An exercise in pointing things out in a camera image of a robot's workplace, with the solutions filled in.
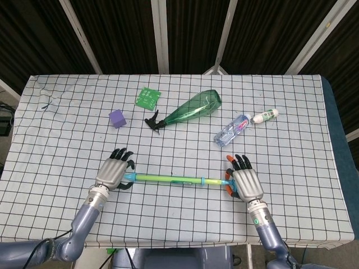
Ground clear plastic water bottle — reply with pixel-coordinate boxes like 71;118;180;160
214;113;252;149

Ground white black grid tablecloth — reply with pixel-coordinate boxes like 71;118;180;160
0;74;355;250

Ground black equipment box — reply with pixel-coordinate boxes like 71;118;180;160
0;103;15;138

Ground green spray bottle black trigger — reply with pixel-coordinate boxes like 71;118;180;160
144;89;222;136

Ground black cable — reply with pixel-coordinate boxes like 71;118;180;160
99;248;133;269

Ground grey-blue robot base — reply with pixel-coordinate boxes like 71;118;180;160
112;246;233;269

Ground right silver robot hand orange fingertips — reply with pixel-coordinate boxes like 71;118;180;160
223;154;265;203

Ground purple cube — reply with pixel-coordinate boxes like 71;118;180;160
108;109;127;129

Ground wide white table leg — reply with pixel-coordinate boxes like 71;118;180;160
74;248;113;269

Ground small white bottle green label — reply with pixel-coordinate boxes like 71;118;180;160
251;108;279;124

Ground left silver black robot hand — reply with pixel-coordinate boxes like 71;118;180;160
95;147;136;191

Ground blue green toy syringe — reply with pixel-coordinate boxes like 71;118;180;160
124;173;209;187

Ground green sachet packet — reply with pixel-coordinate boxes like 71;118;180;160
135;87;162;110

